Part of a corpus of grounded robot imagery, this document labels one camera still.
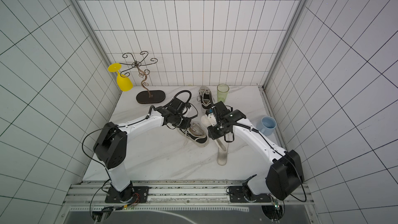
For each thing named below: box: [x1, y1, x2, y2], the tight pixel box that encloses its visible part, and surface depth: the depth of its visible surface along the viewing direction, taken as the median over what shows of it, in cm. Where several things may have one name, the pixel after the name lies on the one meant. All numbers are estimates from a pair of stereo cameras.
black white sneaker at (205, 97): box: [196, 86, 213, 110], surface depth 106 cm
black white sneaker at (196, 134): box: [177, 122, 209, 148], surface depth 89 cm
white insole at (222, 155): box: [216, 142, 230, 166], surface depth 85 cm
